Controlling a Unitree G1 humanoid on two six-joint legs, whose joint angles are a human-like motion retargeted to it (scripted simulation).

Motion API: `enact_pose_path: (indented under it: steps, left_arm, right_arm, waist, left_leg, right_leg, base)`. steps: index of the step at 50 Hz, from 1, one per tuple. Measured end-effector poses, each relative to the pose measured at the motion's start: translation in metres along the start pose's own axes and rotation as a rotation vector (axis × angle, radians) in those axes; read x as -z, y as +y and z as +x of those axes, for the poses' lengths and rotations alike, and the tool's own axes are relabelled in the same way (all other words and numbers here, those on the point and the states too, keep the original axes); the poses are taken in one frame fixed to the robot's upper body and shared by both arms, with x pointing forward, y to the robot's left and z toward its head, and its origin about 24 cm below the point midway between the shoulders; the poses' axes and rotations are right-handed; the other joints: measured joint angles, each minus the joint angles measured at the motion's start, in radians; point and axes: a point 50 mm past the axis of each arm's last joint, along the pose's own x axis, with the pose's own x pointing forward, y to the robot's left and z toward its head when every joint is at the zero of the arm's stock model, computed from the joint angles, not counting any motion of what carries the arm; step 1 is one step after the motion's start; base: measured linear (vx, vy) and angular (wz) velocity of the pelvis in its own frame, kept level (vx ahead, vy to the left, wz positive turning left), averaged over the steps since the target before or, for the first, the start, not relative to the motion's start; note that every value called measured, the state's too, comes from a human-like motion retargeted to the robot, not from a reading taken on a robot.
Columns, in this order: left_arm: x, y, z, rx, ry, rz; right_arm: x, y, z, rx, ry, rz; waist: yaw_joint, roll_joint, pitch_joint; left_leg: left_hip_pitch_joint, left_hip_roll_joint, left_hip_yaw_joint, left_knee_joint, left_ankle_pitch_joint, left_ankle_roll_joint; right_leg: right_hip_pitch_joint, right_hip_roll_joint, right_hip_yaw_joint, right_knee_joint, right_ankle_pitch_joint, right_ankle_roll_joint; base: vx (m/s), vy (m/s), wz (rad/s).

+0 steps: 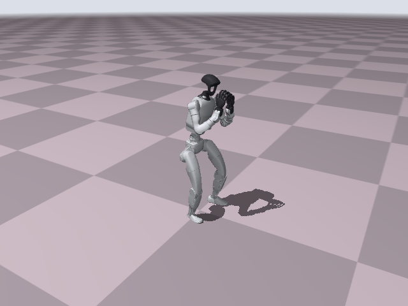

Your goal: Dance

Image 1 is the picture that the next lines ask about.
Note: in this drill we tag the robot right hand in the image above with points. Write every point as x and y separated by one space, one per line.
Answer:
220 101

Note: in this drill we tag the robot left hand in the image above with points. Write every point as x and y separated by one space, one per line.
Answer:
230 102

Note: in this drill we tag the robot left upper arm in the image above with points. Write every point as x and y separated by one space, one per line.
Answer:
222 117

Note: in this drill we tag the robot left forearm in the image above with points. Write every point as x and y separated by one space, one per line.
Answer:
229 117

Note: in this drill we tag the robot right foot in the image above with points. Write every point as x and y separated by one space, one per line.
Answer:
195 218

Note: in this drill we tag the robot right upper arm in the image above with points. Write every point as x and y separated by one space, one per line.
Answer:
194 108

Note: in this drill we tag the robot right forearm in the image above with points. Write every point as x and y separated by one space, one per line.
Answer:
209 123

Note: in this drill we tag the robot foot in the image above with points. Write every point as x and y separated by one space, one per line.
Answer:
195 218
217 200

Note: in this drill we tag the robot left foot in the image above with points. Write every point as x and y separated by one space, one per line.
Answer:
217 200

